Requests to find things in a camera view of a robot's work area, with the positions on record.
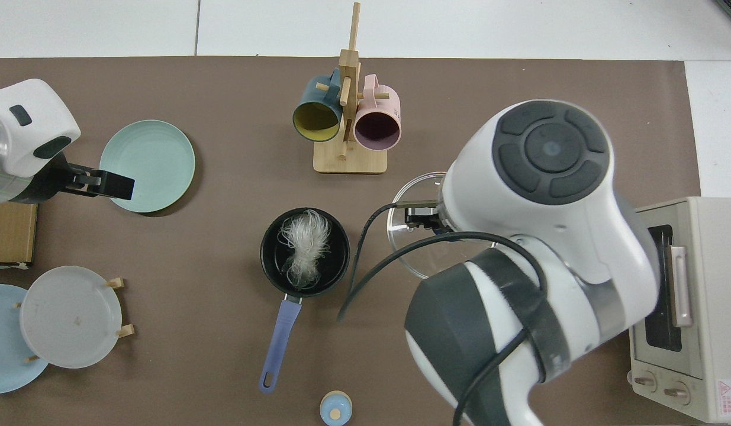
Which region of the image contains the glass lid with blue knob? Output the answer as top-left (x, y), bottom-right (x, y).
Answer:
top-left (387, 172), bottom-right (490, 280)

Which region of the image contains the white vermicelli bundle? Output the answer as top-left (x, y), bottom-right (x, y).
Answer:
top-left (276, 209), bottom-right (332, 291)

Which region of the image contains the teal plate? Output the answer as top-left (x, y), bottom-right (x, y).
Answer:
top-left (100, 120), bottom-right (196, 214)

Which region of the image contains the wooden plate rack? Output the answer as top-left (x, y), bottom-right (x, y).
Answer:
top-left (15, 277), bottom-right (135, 363)

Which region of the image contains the grey plate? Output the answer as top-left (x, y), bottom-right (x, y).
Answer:
top-left (20, 266), bottom-right (123, 370)

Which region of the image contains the light blue plate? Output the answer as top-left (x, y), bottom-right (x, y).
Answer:
top-left (0, 284), bottom-right (50, 395)

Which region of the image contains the wooden cup stand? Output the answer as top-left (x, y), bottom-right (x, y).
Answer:
top-left (313, 2), bottom-right (389, 175)

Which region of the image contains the pink cup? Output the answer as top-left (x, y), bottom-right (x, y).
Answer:
top-left (353, 74), bottom-right (402, 151)

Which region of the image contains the dark teal cup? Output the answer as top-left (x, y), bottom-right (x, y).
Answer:
top-left (292, 68), bottom-right (344, 143)

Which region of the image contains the brown table cloth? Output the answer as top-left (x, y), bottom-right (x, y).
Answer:
top-left (0, 56), bottom-right (701, 426)

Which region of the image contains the small blue round thing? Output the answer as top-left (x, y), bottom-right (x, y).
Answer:
top-left (320, 390), bottom-right (353, 426)

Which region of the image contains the pale toaster oven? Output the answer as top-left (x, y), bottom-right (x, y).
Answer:
top-left (629, 196), bottom-right (731, 424)

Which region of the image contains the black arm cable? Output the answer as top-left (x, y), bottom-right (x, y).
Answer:
top-left (337, 203), bottom-right (549, 426)

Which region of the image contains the wire basket with wooden floor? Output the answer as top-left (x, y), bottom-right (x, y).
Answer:
top-left (0, 203), bottom-right (38, 271)

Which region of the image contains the black pot with blue handle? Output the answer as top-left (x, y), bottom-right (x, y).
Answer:
top-left (259, 207), bottom-right (351, 394)

